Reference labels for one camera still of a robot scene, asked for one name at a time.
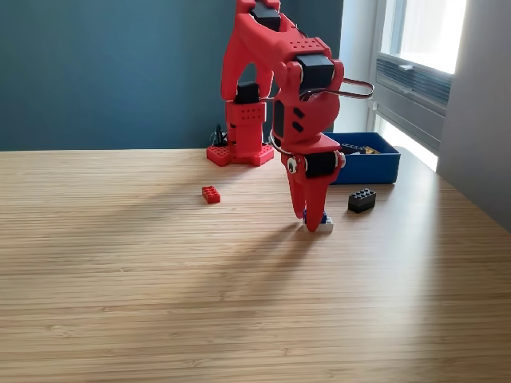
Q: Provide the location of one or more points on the blue and white brick stack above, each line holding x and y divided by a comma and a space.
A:
328, 226

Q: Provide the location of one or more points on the grey window vent grille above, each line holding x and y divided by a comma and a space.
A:
415, 81

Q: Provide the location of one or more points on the black brick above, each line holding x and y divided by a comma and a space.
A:
361, 201

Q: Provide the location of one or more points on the small yellow toy digger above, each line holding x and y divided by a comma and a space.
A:
353, 147

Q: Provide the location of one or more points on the small red brick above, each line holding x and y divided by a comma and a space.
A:
211, 194

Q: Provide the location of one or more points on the white window frame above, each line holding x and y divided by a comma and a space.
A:
389, 24

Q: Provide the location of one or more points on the blue plastic bin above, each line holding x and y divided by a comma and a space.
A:
371, 169

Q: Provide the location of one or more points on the black table clamp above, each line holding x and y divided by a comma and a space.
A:
266, 141
219, 137

